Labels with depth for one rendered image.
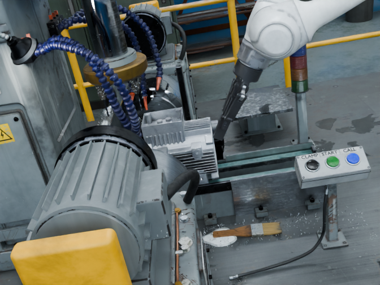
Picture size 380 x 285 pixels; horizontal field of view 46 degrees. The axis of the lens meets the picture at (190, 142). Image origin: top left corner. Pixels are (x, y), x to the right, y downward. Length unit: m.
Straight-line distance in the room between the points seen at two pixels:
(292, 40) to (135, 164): 0.44
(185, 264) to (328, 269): 0.57
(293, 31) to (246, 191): 0.58
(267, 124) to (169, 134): 0.69
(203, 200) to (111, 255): 0.86
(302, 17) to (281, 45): 0.08
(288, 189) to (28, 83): 0.80
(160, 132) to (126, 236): 0.70
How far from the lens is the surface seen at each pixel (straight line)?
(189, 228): 0.83
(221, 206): 1.41
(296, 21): 1.01
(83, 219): 0.62
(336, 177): 1.16
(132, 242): 0.63
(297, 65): 1.62
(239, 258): 1.29
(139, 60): 1.24
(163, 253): 0.77
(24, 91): 1.17
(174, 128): 1.29
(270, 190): 1.39
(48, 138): 1.21
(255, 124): 1.89
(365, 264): 1.27
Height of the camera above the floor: 1.67
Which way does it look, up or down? 27 degrees down
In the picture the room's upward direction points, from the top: 11 degrees counter-clockwise
